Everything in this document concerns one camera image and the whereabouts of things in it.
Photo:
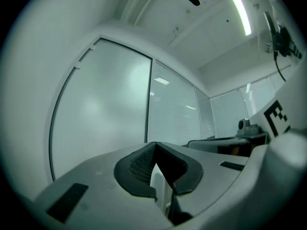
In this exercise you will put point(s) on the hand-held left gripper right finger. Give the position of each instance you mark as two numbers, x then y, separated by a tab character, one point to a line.
182	174

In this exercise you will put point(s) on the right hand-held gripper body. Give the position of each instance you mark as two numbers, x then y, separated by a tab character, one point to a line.
273	118

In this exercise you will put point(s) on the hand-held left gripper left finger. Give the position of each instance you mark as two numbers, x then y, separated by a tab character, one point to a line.
134	176

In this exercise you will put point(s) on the frosted glass door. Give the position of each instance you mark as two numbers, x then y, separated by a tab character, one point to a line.
100	104

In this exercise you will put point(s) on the frosted glass partition panel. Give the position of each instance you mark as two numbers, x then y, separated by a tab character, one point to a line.
227	111
206	118
261	97
172	109

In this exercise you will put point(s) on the black equipment pack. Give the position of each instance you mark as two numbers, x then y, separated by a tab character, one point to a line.
283	42

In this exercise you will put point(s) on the long ceiling light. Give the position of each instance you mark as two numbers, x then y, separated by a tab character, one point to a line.
241	13

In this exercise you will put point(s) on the white ceiling pipe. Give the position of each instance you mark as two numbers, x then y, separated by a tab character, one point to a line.
130	6

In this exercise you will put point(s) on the white wall sensor box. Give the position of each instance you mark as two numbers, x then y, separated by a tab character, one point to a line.
269	47

